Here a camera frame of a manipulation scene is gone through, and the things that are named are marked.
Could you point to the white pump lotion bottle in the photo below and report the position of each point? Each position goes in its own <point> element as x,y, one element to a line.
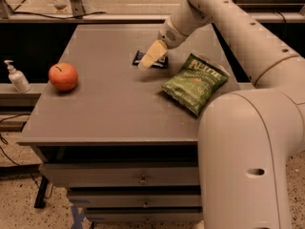
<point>17,78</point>

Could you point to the bottom grey drawer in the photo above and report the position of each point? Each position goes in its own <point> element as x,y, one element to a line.
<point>145,215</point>

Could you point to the green kettle chips bag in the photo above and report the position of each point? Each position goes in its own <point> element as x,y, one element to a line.
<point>195,83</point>

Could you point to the grey drawer cabinet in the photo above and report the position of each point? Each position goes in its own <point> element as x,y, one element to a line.
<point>117,113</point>

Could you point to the metal shelf frame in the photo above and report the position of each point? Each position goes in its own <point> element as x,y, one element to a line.
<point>95,7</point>

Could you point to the red apple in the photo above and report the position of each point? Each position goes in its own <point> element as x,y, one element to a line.
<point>63,76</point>

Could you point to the grey drawer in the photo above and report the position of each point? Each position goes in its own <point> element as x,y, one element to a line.
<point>147,198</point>
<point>145,215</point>
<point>77,175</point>

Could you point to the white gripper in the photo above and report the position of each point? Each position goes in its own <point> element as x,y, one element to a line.
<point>171,35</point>

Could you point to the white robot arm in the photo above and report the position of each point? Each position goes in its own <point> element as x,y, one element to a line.
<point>245,137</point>

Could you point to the middle grey drawer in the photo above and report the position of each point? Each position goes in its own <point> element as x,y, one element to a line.
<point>147,198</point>

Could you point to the top grey drawer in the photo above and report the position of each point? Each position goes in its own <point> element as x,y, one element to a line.
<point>77,175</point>

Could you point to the blue floor tape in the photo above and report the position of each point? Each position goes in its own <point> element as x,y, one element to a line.
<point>78,219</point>

